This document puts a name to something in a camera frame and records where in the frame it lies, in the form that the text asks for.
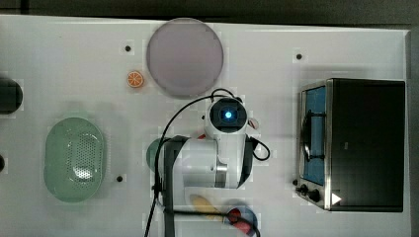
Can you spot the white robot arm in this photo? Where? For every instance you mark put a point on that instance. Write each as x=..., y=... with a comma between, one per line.
x=221, y=160

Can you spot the silver black toaster oven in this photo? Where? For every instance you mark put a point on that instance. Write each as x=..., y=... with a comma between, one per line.
x=351, y=145

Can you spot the green round cup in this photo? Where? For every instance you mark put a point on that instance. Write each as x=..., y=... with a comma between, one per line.
x=154, y=150

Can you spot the round lilac plate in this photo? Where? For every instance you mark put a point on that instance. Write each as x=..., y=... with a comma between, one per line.
x=184, y=57

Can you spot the orange slice toy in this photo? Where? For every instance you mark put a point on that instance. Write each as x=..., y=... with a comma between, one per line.
x=135, y=79

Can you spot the yellow banana toy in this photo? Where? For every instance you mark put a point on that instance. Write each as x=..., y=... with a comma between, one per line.
x=202, y=205

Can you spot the blue bowl with red item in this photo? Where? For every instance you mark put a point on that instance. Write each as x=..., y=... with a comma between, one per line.
x=242, y=217

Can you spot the green perforated colander bowl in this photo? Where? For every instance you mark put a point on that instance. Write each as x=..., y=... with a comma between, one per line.
x=74, y=159

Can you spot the black cylinder at left edge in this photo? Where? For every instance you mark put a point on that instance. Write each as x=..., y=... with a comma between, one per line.
x=11, y=96

